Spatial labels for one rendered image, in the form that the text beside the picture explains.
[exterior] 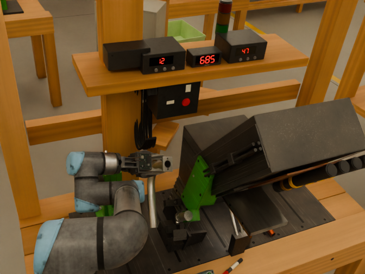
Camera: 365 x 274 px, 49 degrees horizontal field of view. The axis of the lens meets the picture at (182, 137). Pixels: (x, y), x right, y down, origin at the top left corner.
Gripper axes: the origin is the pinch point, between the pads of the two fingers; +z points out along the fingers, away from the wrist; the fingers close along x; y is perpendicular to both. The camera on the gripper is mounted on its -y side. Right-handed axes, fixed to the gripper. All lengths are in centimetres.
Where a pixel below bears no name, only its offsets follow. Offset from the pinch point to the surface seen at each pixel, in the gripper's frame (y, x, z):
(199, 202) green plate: 3.6, -14.2, 12.1
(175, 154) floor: -171, 25, 104
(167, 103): 2.0, 22.4, 1.2
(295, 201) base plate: -7, -16, 72
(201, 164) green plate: 6.7, -0.7, 12.0
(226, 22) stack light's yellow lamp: 14, 53, 21
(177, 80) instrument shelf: 10.2, 28.9, 0.9
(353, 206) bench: 4, -19, 99
